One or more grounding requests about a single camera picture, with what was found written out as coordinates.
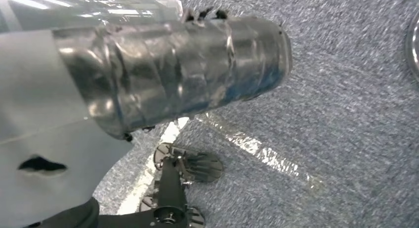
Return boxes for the black robot foot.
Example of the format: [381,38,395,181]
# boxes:
[95,142,225,228]

